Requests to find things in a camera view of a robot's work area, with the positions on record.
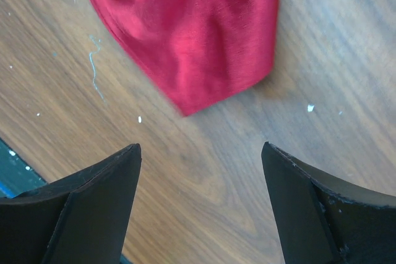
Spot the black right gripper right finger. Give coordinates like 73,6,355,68
261,142,395,263

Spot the red cloth napkin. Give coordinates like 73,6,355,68
90,0,279,116

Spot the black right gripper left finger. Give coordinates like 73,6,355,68
1,144,142,263

